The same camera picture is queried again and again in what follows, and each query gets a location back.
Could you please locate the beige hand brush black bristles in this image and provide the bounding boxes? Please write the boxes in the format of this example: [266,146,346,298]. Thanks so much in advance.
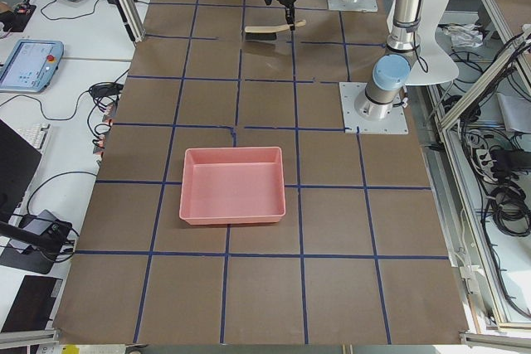
[244,20,307,41]

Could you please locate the pink plastic bin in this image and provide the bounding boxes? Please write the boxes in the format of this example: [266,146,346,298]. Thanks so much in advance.
[179,147,286,225]

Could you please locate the white chair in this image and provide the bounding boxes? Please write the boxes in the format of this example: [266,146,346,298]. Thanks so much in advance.
[406,0,460,88]

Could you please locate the black power adapter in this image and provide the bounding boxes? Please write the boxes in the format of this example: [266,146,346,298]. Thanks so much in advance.
[89,82,124,99]

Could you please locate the blue teach pendant near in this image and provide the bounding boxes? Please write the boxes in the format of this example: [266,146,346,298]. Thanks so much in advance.
[1,39,64,93]

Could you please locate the black laptop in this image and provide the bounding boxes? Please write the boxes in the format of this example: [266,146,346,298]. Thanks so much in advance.
[0,121,41,222]

